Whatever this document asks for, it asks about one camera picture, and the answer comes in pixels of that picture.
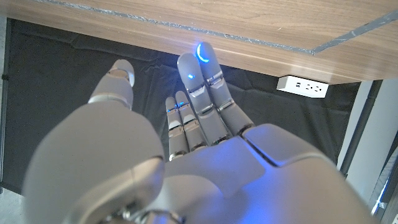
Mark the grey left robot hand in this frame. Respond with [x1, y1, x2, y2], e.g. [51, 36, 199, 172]
[21, 41, 381, 224]

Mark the white power strip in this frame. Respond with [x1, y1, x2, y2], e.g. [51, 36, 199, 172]
[276, 75, 330, 99]

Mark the grey tape marking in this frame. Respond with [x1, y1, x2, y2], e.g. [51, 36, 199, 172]
[30, 0, 398, 56]

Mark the black backdrop stand pole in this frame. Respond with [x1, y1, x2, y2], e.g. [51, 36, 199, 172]
[0, 18, 10, 194]
[340, 79, 384, 179]

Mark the black backdrop curtain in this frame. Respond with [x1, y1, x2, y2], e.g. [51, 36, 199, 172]
[0, 18, 361, 194]

